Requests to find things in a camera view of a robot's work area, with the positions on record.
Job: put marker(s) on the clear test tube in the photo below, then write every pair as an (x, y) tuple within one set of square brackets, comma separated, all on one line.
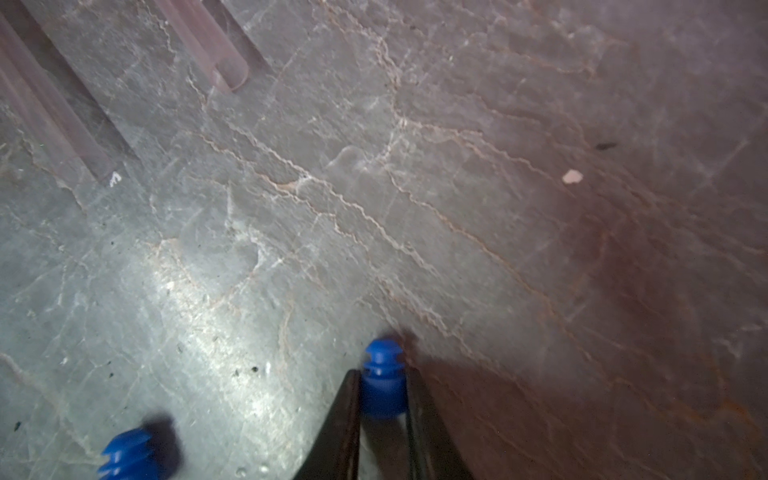
[(213, 51), (72, 152)]

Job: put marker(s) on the blue rubber stopper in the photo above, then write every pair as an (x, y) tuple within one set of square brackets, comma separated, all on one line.
[(383, 381), (129, 456)]

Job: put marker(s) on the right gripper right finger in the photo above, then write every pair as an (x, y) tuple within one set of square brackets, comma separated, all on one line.
[(432, 452)]

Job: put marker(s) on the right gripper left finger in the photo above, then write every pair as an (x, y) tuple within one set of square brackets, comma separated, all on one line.
[(335, 452)]

